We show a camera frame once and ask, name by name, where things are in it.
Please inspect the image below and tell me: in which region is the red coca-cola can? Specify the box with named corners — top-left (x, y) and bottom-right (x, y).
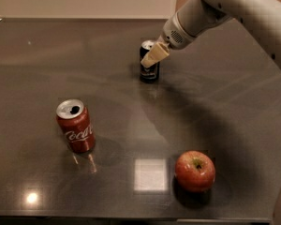
top-left (56, 99), bottom-right (96, 154)

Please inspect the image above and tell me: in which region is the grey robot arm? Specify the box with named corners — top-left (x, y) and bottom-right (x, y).
top-left (140, 0), bottom-right (281, 70)

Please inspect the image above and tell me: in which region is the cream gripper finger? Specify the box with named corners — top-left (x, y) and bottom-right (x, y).
top-left (140, 41), bottom-right (170, 68)

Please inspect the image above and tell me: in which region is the red apple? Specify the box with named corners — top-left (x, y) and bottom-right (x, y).
top-left (175, 151), bottom-right (215, 193)

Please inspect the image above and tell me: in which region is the blue pepsi can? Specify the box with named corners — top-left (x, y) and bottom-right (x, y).
top-left (140, 40), bottom-right (159, 83)

